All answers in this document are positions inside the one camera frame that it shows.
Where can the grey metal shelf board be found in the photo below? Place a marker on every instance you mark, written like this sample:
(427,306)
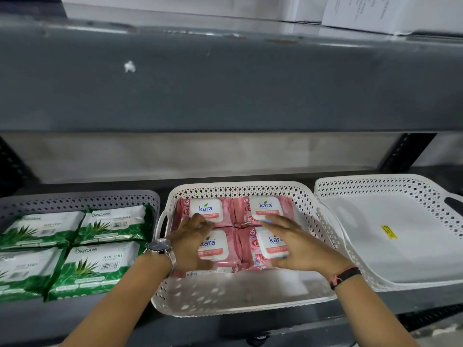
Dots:
(379,302)
(253,86)

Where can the white cardboard box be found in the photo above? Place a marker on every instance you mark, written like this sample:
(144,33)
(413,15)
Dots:
(309,8)

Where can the white Vitendo box right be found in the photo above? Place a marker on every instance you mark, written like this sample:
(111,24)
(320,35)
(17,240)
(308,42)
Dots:
(398,12)

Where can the green white wipes pack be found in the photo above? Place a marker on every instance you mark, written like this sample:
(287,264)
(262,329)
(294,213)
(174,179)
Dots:
(94,267)
(112,224)
(25,271)
(43,227)

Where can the person's right hand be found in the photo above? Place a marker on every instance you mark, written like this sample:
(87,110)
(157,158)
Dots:
(311,252)

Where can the grey perforated plastic basket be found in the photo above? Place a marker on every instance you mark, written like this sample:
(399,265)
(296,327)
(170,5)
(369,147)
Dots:
(108,198)

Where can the black round object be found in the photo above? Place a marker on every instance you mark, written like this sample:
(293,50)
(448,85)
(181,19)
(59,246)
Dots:
(258,341)

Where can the person's right forearm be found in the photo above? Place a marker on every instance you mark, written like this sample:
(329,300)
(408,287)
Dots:
(372,318)

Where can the person's left forearm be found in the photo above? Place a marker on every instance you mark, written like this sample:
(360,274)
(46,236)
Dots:
(119,307)

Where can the silver wristwatch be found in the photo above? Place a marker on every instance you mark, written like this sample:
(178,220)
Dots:
(161,246)

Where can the white perforated plastic basket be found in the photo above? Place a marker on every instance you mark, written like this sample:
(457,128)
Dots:
(379,260)
(235,296)

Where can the black pink wristband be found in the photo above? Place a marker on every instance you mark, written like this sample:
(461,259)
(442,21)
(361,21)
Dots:
(345,276)

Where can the black perforated rack post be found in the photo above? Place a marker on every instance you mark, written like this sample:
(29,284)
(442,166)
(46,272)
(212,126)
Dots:
(408,151)
(11,169)

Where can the pink wipes pack white lid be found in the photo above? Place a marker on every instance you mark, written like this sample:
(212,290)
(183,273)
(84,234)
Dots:
(217,247)
(267,243)
(266,207)
(206,207)

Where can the person's left hand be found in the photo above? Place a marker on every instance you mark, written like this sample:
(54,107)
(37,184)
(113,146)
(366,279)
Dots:
(186,245)

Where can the yellow sticker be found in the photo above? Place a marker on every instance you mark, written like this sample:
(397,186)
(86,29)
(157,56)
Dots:
(389,232)

